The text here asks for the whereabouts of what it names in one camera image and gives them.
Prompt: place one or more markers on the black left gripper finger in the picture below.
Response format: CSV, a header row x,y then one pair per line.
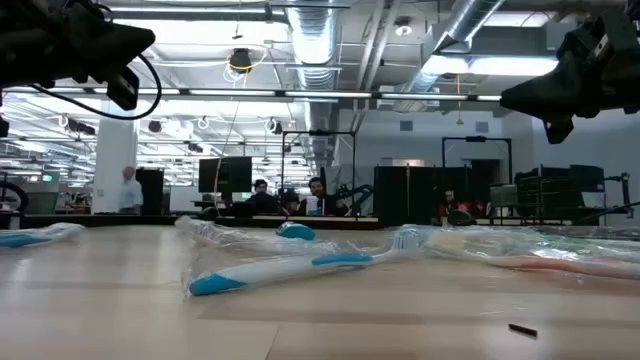
x,y
107,32
107,62

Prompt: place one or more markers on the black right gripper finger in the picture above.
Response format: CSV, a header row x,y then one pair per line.
x,y
547,106
545,87

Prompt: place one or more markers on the orange white toothbrush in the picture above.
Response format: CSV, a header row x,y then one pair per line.
x,y
550,263

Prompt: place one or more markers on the blue white toothbrush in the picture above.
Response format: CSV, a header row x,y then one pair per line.
x,y
35,236
280,270

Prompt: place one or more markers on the teal bottle white cap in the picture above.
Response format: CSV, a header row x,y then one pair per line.
x,y
295,231

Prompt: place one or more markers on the dark background robot arm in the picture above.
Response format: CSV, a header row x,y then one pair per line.
x,y
357,195

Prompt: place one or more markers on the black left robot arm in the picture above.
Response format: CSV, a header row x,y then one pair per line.
x,y
3,127

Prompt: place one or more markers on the black equipment shelf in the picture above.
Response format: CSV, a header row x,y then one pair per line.
x,y
585,190

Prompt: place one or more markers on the white square column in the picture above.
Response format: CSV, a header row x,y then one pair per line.
x,y
115,160

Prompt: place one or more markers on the green lit sign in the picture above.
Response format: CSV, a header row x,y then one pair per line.
x,y
47,178

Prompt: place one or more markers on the black cabinet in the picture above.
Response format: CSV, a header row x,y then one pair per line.
x,y
150,190

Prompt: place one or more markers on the person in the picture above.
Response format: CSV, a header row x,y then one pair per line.
x,y
131,195
322,197
451,204
291,202
261,200

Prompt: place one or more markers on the black domed object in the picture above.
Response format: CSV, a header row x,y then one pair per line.
x,y
460,218

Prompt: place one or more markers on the round ceiling sensor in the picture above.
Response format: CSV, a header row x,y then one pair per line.
x,y
403,29

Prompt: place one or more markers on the black partition panel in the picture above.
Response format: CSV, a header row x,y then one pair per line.
x,y
420,195

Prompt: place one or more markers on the black background monitor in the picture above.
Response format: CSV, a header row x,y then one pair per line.
x,y
225,175

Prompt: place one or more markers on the long ceiling light bar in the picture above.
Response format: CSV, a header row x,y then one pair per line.
x,y
325,94

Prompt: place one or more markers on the small black stick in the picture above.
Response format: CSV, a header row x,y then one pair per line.
x,y
522,330

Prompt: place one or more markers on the white plastic container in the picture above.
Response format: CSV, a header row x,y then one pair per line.
x,y
312,205

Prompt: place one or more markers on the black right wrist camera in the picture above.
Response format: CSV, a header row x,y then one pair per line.
x,y
557,131

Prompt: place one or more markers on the black metal frame stand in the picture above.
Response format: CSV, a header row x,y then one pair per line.
x,y
475,139
320,133

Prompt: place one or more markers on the silver ventilation duct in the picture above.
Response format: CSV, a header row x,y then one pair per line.
x,y
467,20
312,45

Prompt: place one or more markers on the black aluminium table frame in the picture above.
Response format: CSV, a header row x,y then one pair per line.
x,y
125,220

